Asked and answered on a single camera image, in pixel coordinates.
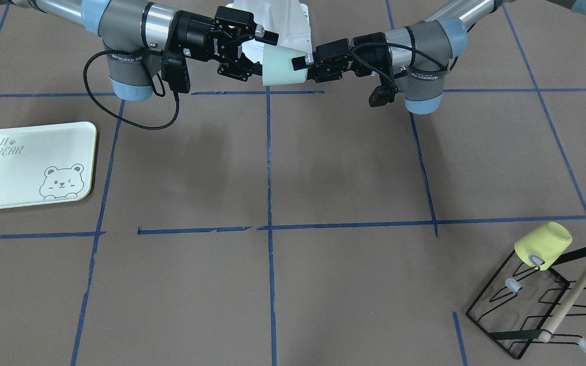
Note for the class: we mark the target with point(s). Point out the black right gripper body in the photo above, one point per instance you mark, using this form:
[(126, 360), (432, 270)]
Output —
[(195, 32)]

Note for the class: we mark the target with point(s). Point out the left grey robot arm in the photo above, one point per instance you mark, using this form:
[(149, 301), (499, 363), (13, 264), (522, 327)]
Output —
[(412, 60)]

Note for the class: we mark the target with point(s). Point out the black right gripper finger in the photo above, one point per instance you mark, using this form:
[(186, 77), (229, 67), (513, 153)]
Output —
[(265, 36), (250, 68)]

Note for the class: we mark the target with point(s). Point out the black wire cup rack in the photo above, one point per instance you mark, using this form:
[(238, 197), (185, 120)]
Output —
[(520, 305)]

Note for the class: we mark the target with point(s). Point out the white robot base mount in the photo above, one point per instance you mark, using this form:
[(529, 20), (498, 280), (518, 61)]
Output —
[(289, 19)]

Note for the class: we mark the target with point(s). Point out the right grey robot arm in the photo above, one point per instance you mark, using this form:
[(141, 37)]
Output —
[(144, 38)]

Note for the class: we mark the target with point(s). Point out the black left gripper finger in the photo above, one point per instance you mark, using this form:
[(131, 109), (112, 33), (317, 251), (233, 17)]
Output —
[(300, 63)]

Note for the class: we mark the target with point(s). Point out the yellow plastic cup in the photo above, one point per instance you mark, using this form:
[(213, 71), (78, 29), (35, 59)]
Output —
[(543, 245)]

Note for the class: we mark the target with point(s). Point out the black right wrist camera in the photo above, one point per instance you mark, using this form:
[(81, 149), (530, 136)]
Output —
[(174, 71)]

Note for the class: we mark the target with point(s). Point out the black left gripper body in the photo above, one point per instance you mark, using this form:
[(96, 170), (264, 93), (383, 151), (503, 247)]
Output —
[(373, 44)]

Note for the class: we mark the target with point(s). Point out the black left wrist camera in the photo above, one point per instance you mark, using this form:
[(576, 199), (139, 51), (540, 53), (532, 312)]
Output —
[(382, 95)]

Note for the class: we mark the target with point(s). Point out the pale green plastic cup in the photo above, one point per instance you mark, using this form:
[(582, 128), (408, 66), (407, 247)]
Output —
[(277, 68)]

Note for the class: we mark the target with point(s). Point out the cream bear print tray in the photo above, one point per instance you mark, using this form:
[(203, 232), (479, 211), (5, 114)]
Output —
[(46, 164)]

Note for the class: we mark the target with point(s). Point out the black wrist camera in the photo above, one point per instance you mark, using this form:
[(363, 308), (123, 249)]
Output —
[(382, 95), (174, 71)]

